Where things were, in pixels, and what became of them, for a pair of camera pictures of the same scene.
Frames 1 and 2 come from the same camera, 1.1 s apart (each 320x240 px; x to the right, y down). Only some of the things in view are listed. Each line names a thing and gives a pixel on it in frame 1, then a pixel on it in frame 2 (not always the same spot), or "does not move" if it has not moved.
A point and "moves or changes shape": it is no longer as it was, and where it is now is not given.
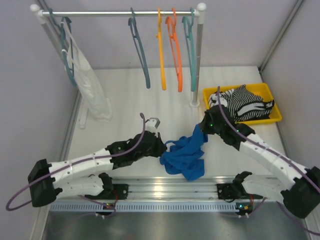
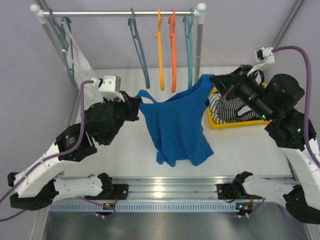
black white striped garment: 241,104 does not move
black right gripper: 204,124 → 228,83
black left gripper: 158,145 → 130,106
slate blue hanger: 132,21 does not move
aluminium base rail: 206,188 does not move
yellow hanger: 163,79 does not move
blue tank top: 182,154 moves or changes shape
